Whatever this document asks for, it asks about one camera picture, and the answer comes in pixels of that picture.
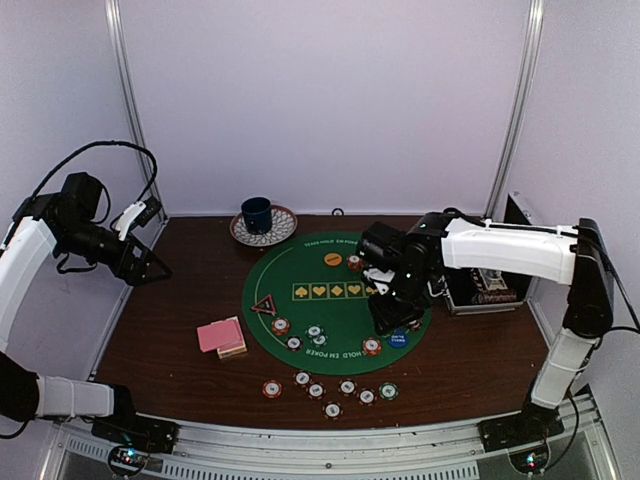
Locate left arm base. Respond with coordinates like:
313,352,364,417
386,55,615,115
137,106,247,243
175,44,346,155
90,416,179,478

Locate right aluminium frame post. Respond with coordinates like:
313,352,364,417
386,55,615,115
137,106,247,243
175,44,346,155
484,0,545,218

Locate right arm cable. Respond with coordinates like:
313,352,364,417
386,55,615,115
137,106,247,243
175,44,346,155
569,239,640,451

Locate front aluminium rail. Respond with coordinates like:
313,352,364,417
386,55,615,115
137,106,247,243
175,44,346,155
37,391,620,479

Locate triangular black red dealer button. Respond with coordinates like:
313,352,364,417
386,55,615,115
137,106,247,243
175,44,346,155
251,294,278,316

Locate round green poker mat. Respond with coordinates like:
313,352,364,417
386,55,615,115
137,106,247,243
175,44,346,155
242,232,432,376

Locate aluminium poker chip case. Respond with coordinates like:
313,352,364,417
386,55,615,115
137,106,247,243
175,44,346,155
444,191,539,317

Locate scattered brown chip three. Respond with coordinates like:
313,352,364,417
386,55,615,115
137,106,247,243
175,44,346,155
323,402,343,420

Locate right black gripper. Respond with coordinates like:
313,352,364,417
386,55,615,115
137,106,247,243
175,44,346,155
368,266,434,336

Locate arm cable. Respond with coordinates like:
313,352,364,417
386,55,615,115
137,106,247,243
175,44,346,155
569,239,640,451
29,139,160,236

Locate pink playing card deck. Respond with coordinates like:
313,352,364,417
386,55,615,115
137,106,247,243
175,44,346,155
196,316,245,354

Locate green poker chip stack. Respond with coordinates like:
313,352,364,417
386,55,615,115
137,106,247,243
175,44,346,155
378,382,399,401

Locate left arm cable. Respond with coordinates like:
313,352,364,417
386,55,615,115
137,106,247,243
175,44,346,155
29,139,160,236

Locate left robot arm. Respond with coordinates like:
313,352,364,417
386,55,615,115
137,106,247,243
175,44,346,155
1,172,172,444

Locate orange big blind button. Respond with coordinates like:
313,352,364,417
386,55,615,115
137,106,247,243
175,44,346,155
323,252,343,267

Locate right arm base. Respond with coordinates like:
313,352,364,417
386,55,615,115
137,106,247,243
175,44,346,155
478,413,565,475

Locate aluminium frame post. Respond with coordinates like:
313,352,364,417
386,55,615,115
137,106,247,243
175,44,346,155
484,0,545,218
104,0,168,224

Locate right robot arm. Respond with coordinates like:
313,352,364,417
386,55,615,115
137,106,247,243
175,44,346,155
356,208,614,442

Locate dark blue mug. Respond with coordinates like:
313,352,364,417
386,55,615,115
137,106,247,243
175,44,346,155
241,197,272,235

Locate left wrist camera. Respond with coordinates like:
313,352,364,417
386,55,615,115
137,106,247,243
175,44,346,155
112,196,161,241

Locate left aluminium frame post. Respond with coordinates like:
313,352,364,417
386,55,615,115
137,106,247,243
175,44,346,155
104,0,168,224

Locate patterned ceramic saucer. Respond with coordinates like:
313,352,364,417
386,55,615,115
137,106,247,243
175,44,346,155
229,205,298,248

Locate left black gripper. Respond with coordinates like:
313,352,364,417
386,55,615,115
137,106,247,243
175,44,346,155
56,218,172,286

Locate scattered brown chip two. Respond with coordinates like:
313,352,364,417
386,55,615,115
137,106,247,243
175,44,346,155
307,383,325,400

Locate scattered brown chip one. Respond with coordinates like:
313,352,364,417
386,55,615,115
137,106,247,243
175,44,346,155
294,371,311,388

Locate green chips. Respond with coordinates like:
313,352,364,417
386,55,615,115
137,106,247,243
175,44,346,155
305,325,328,347

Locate blue small blind button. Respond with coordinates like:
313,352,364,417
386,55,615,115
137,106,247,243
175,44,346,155
386,329,409,349

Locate red poker chip stack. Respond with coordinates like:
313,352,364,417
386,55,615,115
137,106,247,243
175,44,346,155
262,380,283,399

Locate red chips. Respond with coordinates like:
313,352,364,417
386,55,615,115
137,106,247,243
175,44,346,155
347,254,363,272
271,317,291,337
362,338,382,356

